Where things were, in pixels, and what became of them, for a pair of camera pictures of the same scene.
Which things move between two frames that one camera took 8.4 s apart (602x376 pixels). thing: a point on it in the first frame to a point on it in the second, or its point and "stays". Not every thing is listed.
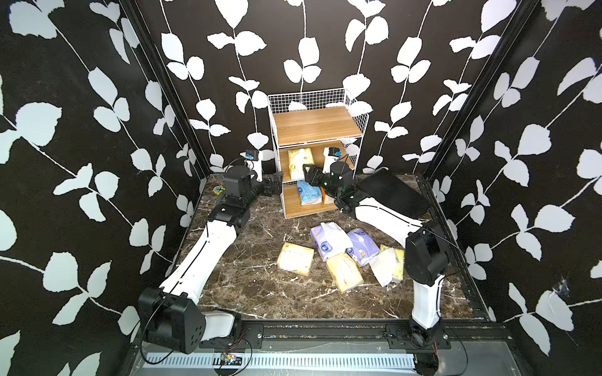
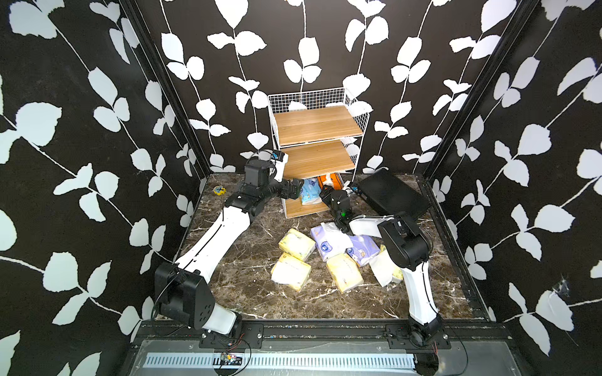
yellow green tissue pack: [388, 265] stays
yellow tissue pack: [344, 272] stays
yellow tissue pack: [295, 258] to [291, 271]
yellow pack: [297, 158] to [297, 245]
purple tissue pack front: [330, 240] stays
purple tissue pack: [363, 247] stays
